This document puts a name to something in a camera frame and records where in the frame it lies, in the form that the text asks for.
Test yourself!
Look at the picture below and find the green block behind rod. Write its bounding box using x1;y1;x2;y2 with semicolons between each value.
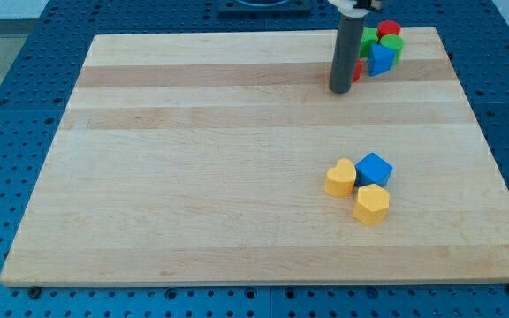
359;27;378;59

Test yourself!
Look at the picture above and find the wooden board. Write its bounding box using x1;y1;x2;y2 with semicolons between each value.
0;27;509;287

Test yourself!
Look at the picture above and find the red block behind rod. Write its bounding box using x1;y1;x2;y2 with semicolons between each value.
353;60;363;82

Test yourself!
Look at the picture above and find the green cylinder block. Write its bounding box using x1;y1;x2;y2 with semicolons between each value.
380;34;406;65

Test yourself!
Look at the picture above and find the blue triangle block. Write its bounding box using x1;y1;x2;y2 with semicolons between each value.
368;44;396;77

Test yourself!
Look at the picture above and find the blue cube block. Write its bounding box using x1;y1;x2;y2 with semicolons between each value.
355;153;393;187

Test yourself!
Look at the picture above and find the yellow hexagon block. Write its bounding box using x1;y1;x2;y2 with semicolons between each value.
353;184;391;226

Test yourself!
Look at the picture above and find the red cylinder block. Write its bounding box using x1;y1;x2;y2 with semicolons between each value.
376;20;401;40

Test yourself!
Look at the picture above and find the yellow heart block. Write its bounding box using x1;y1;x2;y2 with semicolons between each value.
323;158;357;197

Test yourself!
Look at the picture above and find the white rod mount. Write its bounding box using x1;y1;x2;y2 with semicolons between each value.
328;0;383;18

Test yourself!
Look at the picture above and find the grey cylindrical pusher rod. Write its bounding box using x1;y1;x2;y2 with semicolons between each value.
329;15;366;94

